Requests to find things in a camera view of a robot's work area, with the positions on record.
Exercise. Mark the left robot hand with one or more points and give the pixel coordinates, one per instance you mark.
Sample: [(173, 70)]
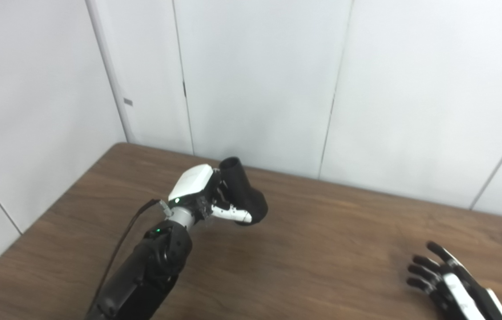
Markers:
[(193, 182)]

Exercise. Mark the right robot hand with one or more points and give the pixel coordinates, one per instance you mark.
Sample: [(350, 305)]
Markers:
[(455, 286)]

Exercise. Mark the black nozzle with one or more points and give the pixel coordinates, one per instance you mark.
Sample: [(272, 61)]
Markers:
[(244, 195)]

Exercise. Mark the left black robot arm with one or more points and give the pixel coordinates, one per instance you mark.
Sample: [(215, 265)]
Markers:
[(144, 271)]

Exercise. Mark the small grey wall label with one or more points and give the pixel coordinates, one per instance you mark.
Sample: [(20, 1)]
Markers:
[(128, 102)]

